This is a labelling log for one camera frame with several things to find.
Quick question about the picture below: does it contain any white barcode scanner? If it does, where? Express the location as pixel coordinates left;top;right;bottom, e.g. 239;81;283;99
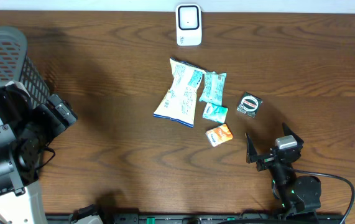
175;3;203;46

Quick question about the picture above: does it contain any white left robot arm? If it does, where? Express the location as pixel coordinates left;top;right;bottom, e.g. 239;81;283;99
0;82;78;223

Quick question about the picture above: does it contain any green Zam-Buk ointment box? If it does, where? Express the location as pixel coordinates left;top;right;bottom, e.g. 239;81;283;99
237;92;263;118

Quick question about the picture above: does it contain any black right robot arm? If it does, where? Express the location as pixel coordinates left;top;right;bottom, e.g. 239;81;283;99
246;123;321;219

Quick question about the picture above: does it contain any grey plastic mesh basket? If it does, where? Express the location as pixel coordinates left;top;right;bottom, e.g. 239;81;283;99
0;27;50;108

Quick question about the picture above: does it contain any large teal wipes packet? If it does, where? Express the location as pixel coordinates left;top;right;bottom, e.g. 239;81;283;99
200;72;227;106

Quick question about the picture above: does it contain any cream blue snack bag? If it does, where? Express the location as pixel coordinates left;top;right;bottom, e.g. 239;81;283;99
153;58;206;128

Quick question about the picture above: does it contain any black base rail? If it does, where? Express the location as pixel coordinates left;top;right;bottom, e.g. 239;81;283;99
46;212;344;224

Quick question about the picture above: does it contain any small teal tissue packet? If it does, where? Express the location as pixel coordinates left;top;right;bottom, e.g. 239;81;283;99
203;103;228;123

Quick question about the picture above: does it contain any orange tissue packet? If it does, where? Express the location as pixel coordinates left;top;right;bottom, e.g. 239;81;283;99
205;124;233;147

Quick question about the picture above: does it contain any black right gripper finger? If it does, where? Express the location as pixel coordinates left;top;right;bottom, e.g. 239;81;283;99
246;133;258;164
282;123;304;145

